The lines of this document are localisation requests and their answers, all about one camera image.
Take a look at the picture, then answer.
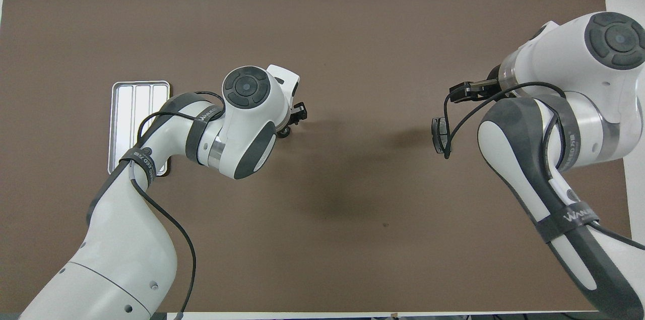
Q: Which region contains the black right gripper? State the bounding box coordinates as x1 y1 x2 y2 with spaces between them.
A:
449 65 505 103

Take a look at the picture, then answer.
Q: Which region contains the silver metal tray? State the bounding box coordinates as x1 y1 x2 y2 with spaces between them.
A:
108 81 171 177

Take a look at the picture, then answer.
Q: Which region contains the dark grey brake pad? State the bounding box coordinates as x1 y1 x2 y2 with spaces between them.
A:
431 117 450 154

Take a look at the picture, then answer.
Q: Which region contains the brown table mat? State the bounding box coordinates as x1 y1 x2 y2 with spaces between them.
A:
0 0 633 313

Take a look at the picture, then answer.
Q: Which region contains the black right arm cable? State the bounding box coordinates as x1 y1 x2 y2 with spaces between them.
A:
442 82 567 159

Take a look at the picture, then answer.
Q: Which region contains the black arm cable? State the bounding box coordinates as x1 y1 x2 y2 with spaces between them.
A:
442 82 567 159
128 91 225 316

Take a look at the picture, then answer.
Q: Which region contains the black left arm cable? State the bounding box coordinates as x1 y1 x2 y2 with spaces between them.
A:
128 91 225 316

